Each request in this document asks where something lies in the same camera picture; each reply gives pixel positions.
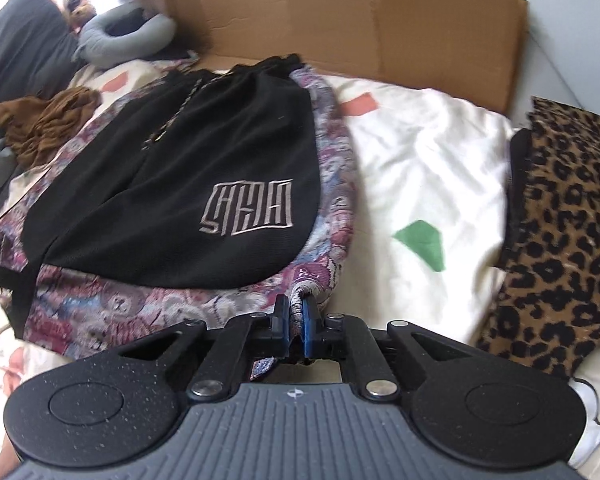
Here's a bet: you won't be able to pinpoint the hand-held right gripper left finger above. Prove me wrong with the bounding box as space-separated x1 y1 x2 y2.
117 294 291 403

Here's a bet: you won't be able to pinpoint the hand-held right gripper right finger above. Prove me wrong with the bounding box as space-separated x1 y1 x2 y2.
301 296 476 401

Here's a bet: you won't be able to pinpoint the black shorts with bear-print panels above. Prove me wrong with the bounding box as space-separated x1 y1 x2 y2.
0 52 361 386

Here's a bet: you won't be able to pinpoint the cream bear print bed sheet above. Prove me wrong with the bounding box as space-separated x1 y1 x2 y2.
0 55 600 480

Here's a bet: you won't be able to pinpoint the leopard print garment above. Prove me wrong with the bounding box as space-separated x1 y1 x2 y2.
475 96 600 378

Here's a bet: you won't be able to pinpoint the brown cardboard sheet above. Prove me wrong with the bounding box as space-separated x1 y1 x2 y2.
140 0 528 113

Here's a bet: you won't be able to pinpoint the brown garment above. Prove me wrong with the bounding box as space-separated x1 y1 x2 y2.
0 86 101 171

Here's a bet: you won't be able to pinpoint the grey neck pillow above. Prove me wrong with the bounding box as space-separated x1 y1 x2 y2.
75 2 176 67

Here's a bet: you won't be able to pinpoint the small plush toy with sunglasses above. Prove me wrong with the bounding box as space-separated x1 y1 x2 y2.
60 0 97 36

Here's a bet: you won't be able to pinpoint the dark grey pillow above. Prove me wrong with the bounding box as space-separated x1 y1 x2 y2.
0 0 81 116

